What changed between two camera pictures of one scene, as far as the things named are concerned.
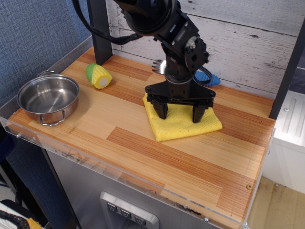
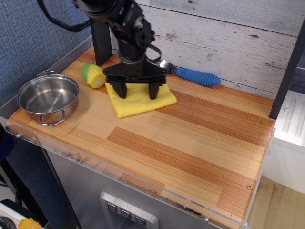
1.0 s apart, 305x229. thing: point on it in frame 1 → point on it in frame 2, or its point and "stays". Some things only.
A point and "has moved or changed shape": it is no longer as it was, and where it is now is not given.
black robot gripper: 184,91 → 139,72
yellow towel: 179,123 → 137,99
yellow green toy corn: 98,76 has moved or changed shape
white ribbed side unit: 286,163 stays
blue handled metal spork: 159,67 stays
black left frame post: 97,15 stays
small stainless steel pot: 50,96 stays
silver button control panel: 119,213 stays
